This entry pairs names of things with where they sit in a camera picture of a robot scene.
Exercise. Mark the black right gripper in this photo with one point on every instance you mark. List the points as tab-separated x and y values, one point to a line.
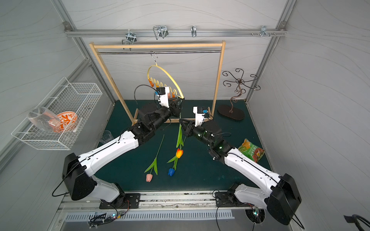
188	129

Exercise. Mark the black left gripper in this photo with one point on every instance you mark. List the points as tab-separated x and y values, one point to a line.
176	106

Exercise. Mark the orange yellow tulip flower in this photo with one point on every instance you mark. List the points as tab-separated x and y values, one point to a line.
180	143

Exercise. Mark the blue tulip flower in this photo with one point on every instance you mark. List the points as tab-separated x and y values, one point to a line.
172	170

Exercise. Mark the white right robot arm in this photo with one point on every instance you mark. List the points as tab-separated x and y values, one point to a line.
279	195

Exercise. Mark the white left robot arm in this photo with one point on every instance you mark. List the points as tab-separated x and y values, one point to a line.
79	171

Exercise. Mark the pink tulip flower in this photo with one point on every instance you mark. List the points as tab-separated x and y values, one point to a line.
153	167

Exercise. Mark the green snack bag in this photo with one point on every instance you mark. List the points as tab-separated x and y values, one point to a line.
252	151

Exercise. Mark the clear faceted drinking glass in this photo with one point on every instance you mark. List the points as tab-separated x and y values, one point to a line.
106	137

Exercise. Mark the orange white patterned bowl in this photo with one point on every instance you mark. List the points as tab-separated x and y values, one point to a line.
68	122

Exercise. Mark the clear plastic pitcher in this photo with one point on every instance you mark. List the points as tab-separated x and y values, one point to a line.
44	119

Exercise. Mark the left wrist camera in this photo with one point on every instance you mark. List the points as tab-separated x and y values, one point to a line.
163	93

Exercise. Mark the bronze wire jewelry stand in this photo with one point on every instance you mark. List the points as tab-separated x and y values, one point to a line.
230	111

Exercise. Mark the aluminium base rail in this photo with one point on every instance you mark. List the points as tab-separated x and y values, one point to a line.
150	200

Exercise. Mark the metal hook bracket middle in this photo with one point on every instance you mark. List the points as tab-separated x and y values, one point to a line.
160	31

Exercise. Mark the metal hook bracket small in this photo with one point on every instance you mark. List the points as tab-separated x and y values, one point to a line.
193	31

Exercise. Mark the metal hook bracket left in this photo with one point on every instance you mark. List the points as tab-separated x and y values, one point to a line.
130	38

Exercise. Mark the wooden clothes rack frame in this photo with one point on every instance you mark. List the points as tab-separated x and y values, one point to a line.
177	48

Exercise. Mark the metal hook bracket right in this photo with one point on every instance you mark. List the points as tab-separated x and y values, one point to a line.
264	33

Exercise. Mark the white wire wall basket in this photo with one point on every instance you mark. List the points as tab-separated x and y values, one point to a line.
80	98

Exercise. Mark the aluminium top rail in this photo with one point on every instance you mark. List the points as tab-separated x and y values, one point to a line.
175	33

